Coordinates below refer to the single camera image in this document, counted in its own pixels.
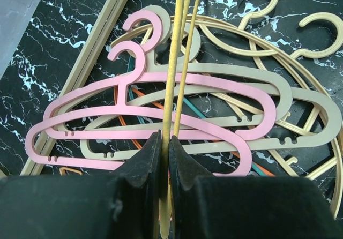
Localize teal thin hanger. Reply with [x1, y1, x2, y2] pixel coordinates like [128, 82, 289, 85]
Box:
[128, 55, 266, 177]

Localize wooden clothes rack frame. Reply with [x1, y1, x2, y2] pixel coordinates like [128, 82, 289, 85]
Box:
[20, 0, 128, 175]

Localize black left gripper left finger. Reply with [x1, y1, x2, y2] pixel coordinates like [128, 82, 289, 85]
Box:
[1, 132, 161, 238]

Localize orange thin hanger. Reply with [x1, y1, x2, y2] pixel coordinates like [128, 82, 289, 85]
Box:
[114, 87, 275, 176]

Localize pink plastic hanger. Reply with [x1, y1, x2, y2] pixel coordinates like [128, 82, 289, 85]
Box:
[26, 41, 252, 176]
[38, 10, 276, 142]

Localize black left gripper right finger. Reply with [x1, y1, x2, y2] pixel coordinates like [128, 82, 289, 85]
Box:
[169, 137, 342, 238]

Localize beige plastic hanger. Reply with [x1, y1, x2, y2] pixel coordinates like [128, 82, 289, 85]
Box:
[80, 4, 340, 160]

